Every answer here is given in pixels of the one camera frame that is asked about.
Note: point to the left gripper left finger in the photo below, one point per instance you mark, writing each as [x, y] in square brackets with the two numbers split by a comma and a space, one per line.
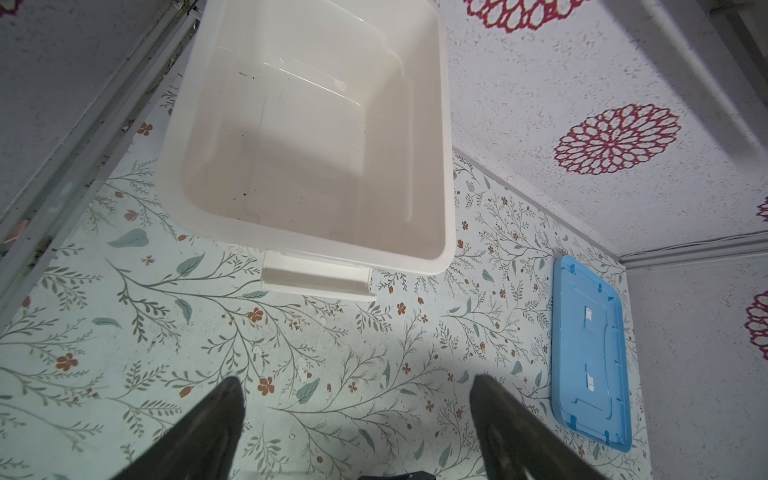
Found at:
[202, 445]

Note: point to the white plastic bin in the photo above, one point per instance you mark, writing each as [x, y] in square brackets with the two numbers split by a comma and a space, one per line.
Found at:
[318, 132]

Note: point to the blue plastic lid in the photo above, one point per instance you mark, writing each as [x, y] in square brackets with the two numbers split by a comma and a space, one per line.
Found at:
[590, 391]

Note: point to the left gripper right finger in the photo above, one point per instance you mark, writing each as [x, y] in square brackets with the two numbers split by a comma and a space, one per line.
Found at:
[514, 443]

